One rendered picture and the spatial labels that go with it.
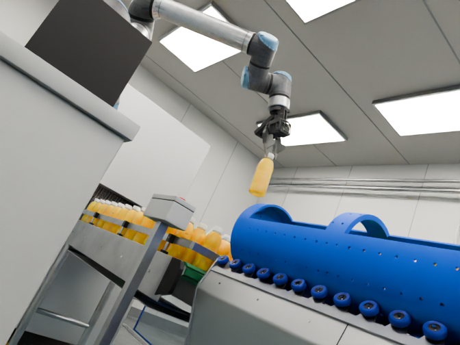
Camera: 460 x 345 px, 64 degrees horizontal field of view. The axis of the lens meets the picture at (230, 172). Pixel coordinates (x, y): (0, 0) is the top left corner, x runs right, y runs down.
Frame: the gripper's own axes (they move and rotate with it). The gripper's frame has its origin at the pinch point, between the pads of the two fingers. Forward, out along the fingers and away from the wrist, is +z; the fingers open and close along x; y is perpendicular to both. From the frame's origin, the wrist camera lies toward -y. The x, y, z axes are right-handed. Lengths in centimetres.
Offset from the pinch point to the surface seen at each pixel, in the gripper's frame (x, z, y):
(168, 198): -31.1, 24.8, -20.6
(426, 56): 192, -163, -9
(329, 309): -16, 56, 43
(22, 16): -72, -237, -393
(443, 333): -16, 57, 69
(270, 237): -14.1, 36.9, 18.4
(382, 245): -15, 39, 56
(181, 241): -20.9, 39.3, -21.5
